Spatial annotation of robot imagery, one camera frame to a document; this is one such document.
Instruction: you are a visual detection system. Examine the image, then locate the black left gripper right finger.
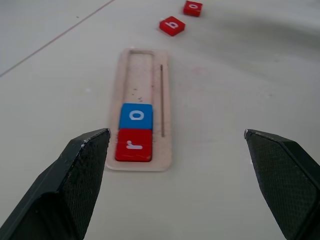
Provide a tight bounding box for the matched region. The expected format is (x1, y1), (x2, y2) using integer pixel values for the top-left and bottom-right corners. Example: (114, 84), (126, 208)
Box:
(243, 128), (320, 240)

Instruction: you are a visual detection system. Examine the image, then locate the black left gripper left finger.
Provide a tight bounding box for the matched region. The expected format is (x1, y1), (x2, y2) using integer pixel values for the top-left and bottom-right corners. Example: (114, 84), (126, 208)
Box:
(0, 127), (112, 240)

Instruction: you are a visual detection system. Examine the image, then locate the red tile letter b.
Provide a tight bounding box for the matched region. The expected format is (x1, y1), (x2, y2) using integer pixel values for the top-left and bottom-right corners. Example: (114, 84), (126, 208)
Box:
(158, 16), (186, 37)

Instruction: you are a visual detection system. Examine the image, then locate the red tile letter o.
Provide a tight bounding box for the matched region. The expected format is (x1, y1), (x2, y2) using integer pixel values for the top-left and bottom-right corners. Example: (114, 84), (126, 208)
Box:
(182, 0), (204, 18)

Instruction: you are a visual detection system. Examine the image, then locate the red tile letter r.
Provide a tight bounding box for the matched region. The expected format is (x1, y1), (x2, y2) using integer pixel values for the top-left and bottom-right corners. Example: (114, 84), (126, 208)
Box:
(114, 128), (153, 163)

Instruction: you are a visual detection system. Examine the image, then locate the blue tile letter o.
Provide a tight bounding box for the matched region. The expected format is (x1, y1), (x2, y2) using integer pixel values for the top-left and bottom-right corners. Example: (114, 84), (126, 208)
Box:
(118, 103), (154, 131)

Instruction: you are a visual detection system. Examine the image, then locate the wooden letter tray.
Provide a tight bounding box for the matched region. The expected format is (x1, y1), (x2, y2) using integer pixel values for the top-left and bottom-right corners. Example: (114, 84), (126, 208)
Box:
(105, 48), (173, 173)

